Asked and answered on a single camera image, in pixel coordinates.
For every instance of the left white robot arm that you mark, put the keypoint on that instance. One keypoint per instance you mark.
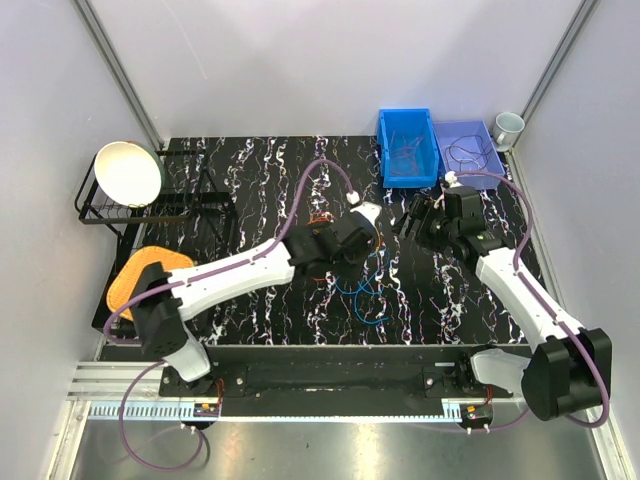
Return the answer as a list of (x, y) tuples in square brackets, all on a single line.
[(164, 301)]

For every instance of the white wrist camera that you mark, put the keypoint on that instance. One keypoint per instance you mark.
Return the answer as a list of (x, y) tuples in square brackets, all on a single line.
[(366, 211), (451, 180)]

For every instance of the white round bowl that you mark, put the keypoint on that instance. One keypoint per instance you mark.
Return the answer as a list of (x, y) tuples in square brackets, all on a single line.
[(129, 173)]

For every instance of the black wire dish rack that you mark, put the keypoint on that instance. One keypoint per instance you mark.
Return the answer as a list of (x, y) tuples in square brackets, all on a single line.
[(191, 215)]

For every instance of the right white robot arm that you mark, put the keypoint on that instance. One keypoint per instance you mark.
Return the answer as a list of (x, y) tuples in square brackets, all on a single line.
[(569, 369)]

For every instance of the white ceramic mug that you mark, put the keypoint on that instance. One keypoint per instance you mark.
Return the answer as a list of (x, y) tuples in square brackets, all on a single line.
[(506, 129)]

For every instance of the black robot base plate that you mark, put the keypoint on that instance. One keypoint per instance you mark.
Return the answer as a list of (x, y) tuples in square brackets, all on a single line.
[(341, 383)]

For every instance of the lavender plastic tray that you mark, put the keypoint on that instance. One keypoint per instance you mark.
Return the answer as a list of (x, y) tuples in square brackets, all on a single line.
[(466, 146)]

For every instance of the blue plastic bin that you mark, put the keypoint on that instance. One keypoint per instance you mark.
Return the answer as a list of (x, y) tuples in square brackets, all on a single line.
[(409, 154)]

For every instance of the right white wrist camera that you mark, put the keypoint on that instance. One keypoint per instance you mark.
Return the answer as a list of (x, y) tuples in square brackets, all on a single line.
[(451, 180)]

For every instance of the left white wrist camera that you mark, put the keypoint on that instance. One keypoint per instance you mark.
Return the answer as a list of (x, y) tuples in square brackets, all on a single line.
[(366, 211)]

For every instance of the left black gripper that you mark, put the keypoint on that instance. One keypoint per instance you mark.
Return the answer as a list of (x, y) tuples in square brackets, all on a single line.
[(365, 250)]

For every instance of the orange woven basket tray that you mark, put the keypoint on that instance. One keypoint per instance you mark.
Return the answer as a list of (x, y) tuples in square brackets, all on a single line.
[(122, 287)]

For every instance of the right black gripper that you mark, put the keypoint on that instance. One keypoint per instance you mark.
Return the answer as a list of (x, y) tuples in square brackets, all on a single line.
[(422, 209)]

